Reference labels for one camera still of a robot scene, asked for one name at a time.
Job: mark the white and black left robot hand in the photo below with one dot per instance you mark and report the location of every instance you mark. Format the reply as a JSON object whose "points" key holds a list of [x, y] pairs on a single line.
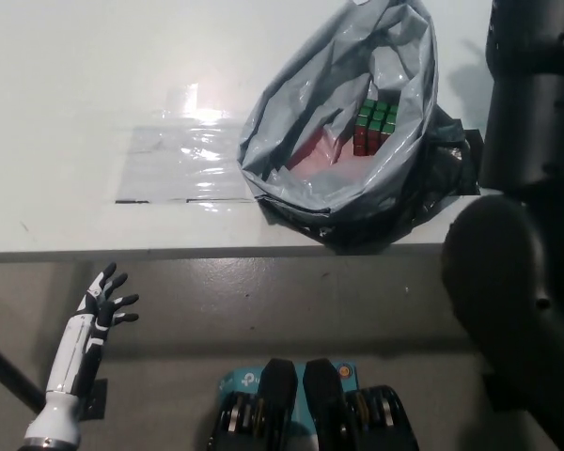
{"points": [[73, 352]]}

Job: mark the grey plastic bag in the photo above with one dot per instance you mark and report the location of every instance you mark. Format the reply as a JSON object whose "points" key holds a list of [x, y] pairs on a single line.
{"points": [[301, 103]]}

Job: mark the Rubik's cube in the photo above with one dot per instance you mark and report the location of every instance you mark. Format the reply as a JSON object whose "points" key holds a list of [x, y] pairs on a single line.
{"points": [[376, 127]]}

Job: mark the pink item inside bag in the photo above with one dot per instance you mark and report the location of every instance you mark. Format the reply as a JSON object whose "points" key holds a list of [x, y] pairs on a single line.
{"points": [[319, 160]]}

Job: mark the teal robot body top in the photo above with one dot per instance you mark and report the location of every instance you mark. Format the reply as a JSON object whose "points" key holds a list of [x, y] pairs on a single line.
{"points": [[239, 380]]}

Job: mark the black ribbed left robot body block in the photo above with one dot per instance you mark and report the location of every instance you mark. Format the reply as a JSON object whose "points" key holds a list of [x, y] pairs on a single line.
{"points": [[275, 390]]}

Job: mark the transparent plastic sheet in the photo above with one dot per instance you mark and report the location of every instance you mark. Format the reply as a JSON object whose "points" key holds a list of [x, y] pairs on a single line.
{"points": [[183, 164]]}

